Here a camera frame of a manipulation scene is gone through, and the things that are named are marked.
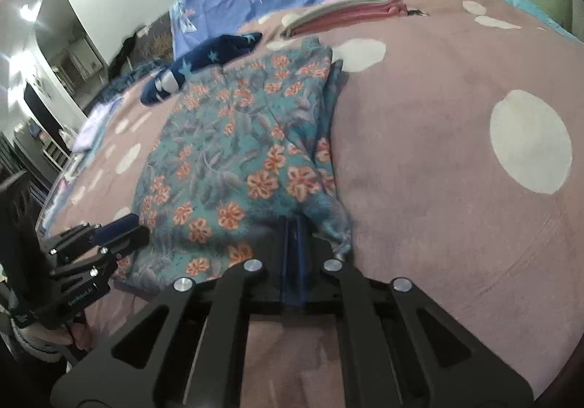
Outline teal floral garment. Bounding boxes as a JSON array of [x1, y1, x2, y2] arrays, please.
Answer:
[[114, 36, 354, 297]]

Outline lavender cloth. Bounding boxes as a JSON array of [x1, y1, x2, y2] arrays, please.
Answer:
[[73, 95, 126, 153]]

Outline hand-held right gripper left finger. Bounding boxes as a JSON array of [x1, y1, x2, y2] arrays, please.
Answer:
[[50, 215, 298, 408]]

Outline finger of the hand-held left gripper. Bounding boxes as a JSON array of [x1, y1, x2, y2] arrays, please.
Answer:
[[45, 213, 139, 259], [49, 225, 151, 282]]

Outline pink folded clothes stack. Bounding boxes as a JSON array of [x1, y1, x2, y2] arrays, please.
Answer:
[[279, 0, 409, 38]]

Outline white shelf unit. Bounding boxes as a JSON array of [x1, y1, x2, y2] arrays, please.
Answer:
[[11, 118, 76, 183]]

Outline pink polka dot bedsheet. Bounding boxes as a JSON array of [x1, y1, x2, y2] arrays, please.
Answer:
[[34, 0, 584, 408]]

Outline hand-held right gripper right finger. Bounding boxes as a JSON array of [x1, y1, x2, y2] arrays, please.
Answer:
[[296, 215, 534, 408]]

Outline navy star print blanket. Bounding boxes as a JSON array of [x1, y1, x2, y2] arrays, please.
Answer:
[[139, 32, 264, 106]]

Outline light blue cloth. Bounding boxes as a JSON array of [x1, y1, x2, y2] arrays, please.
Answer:
[[472, 0, 584, 43]]

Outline brown patterned headboard panel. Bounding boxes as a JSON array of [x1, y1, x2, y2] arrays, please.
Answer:
[[132, 13, 176, 66]]

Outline person's left hand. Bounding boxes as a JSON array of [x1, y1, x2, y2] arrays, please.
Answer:
[[41, 316, 96, 352]]

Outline dark teal blanket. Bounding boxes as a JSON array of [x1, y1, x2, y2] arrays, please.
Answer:
[[93, 61, 167, 110]]

